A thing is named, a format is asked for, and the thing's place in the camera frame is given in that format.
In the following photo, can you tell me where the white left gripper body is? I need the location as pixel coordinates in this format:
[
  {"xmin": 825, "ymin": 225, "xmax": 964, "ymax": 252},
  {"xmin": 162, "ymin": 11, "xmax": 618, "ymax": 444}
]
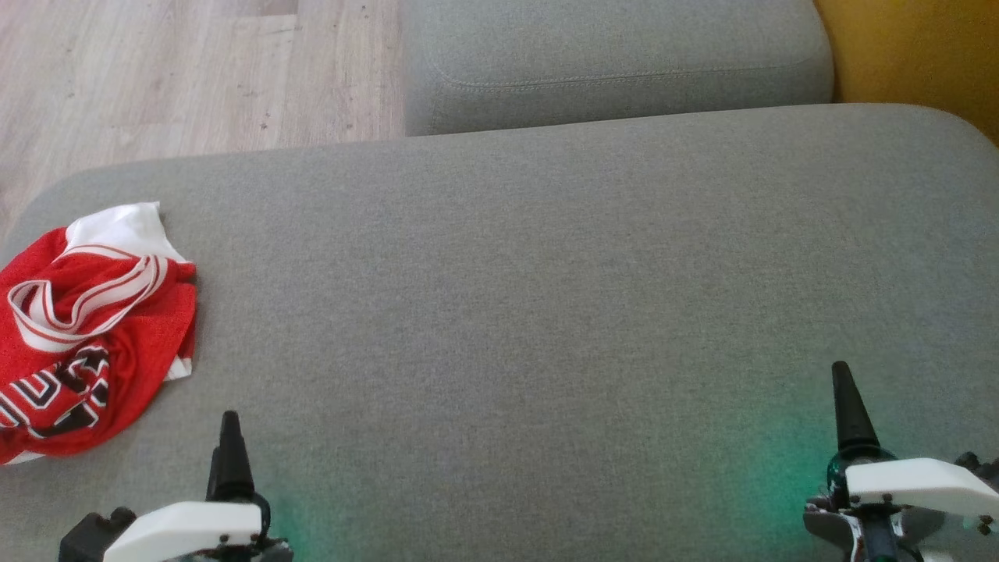
[{"xmin": 103, "ymin": 492, "xmax": 295, "ymax": 562}]

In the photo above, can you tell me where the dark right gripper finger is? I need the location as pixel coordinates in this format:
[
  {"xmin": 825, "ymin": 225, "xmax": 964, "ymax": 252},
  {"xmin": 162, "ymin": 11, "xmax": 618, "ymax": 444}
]
[{"xmin": 830, "ymin": 361, "xmax": 883, "ymax": 464}]

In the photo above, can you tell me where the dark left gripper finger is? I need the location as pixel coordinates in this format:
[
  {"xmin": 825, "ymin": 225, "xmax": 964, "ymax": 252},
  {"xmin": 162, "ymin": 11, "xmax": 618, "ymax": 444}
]
[{"xmin": 206, "ymin": 411, "xmax": 258, "ymax": 503}]

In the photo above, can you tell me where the large grey sofa seat cushion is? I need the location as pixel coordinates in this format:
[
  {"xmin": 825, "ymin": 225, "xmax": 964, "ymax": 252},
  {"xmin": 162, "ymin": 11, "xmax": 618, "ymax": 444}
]
[{"xmin": 0, "ymin": 103, "xmax": 999, "ymax": 562}]

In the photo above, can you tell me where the red jersey with lettering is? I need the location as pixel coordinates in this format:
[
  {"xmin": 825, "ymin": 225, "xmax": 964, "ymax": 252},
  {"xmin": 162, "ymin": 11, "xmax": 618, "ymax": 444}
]
[{"xmin": 0, "ymin": 228, "xmax": 197, "ymax": 466}]

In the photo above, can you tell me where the medium grey sofa seat cushion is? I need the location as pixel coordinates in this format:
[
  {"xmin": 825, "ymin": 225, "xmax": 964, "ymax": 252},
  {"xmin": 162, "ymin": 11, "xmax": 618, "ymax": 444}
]
[{"xmin": 400, "ymin": 0, "xmax": 836, "ymax": 138}]

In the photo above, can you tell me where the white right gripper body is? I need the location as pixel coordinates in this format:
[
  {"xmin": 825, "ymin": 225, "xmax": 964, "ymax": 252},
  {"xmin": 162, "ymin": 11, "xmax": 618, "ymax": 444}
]
[{"xmin": 803, "ymin": 446, "xmax": 999, "ymax": 562}]

